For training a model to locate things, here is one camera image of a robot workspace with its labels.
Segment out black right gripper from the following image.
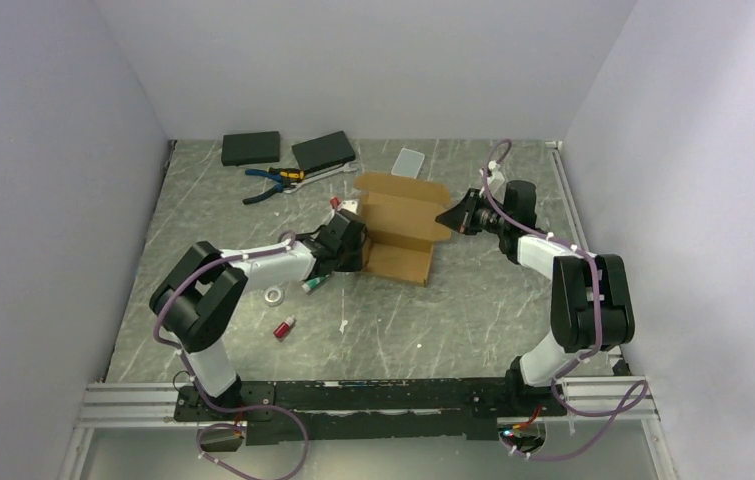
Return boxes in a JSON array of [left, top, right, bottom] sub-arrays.
[[436, 189, 511, 236]]

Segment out brown cardboard paper box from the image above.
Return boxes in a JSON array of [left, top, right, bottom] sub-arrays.
[[354, 172, 452, 286]]

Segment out green white glue stick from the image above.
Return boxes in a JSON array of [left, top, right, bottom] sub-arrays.
[[302, 275, 329, 294]]

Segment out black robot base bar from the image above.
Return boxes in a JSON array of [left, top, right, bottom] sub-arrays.
[[174, 377, 565, 446]]

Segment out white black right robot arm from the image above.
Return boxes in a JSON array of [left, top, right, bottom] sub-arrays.
[[436, 180, 635, 415]]

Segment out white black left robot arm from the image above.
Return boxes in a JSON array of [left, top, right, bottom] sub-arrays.
[[149, 210, 369, 420]]

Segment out black flat box right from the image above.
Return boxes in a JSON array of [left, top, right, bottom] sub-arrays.
[[291, 131, 356, 174]]

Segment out black flat box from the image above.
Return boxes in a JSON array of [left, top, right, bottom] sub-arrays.
[[291, 131, 356, 174], [221, 131, 281, 167]]

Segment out black flat box left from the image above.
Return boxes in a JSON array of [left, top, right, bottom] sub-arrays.
[[221, 131, 281, 167]]

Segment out silver wrench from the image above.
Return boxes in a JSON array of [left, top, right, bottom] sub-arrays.
[[284, 162, 360, 194]]

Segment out translucent white plastic container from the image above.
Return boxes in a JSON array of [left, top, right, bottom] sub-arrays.
[[390, 147, 426, 179]]

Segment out silver tape roll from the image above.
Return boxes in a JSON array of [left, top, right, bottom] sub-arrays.
[[263, 285, 285, 307]]

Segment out small red bottle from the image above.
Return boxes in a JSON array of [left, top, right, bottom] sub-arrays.
[[273, 317, 297, 341]]

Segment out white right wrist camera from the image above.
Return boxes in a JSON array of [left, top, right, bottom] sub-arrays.
[[481, 163, 506, 196]]

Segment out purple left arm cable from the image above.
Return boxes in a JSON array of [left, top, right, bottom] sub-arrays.
[[152, 230, 312, 480]]

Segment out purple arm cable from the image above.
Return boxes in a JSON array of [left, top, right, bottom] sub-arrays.
[[478, 139, 651, 464], [152, 230, 312, 480]]

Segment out blue handled pliers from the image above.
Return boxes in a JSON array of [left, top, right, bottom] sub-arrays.
[[242, 168, 295, 205]]

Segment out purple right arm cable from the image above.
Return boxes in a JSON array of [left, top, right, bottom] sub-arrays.
[[478, 139, 651, 464]]

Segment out aluminium frame rail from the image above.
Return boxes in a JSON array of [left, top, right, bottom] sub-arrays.
[[59, 376, 647, 479]]

